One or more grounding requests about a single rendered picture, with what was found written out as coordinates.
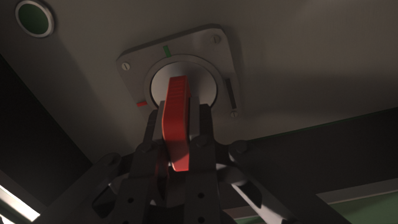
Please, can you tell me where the red isolator key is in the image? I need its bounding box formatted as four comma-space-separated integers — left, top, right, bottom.
161, 75, 191, 173

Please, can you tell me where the grey generator panel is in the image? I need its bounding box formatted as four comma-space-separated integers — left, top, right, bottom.
0, 0, 398, 164

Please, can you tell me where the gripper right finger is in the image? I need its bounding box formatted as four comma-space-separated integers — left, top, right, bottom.
185, 96, 352, 224

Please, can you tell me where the green round indicator lamp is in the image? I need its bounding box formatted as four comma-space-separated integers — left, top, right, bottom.
15, 0, 55, 39

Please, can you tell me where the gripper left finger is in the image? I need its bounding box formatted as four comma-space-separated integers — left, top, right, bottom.
34, 100, 170, 224

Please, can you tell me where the grey battery isolator switch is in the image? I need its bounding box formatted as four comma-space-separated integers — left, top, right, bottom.
115, 23, 243, 121

